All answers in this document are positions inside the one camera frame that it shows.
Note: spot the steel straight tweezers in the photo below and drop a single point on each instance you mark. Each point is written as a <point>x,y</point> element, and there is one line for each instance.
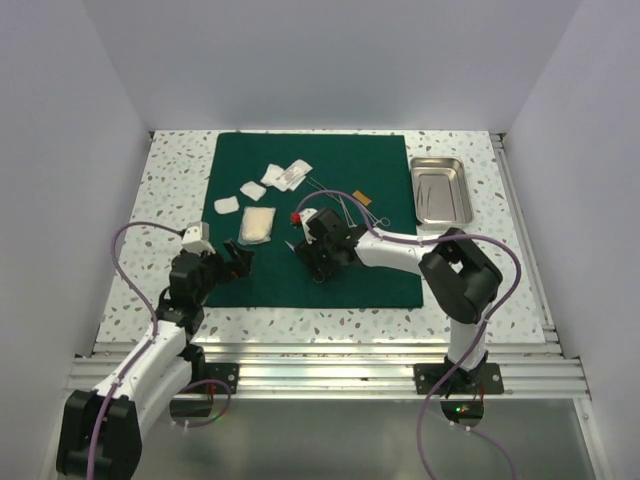
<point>314,184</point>

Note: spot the steel hemostat forceps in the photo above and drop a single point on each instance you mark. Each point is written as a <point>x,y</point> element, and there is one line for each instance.
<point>348,217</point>
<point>377,221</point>

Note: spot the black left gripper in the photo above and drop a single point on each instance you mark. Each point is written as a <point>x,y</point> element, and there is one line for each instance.
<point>239,257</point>

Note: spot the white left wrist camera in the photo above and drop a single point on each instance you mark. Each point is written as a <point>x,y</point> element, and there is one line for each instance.
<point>195,239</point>

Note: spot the green surgical drape cloth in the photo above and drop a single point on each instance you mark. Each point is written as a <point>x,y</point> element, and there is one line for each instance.
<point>373,164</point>

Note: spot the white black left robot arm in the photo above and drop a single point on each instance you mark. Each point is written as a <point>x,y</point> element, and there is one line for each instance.
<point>103,428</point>

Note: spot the white gauze pad middle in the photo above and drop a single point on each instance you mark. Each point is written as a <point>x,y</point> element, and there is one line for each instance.
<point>253,190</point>

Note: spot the white gauze pad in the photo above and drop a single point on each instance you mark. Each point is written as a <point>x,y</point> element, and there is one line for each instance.
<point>253,190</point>
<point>272,178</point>
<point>228,205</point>

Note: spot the curved tip steel tweezers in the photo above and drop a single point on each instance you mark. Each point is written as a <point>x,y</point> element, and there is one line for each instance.
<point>429,195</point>

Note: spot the aluminium extrusion frame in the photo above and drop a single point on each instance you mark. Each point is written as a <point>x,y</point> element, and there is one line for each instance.
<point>364,357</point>

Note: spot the white gauze pad left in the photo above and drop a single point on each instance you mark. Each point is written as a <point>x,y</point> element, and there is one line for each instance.
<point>228,205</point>

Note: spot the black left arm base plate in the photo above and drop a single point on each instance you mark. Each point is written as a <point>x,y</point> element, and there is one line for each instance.
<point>227,373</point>

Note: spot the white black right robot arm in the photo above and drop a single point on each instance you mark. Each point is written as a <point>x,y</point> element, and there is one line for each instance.
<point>462,279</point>

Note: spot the orange adhesive bandage strip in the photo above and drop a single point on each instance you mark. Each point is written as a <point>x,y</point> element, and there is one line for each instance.
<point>362,198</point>

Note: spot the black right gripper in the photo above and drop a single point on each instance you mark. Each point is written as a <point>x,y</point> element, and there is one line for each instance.
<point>307,252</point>

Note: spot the white printed sterile packet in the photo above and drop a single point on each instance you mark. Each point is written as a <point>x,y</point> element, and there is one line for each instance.
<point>294,175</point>

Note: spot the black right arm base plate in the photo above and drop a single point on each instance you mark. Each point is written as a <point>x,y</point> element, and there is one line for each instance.
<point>486,379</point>

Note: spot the stainless steel tray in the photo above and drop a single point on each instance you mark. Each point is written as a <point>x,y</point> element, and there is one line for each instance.
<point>452,205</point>

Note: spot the beige packaged dressing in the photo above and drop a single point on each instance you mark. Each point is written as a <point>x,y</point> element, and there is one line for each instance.
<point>256,225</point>

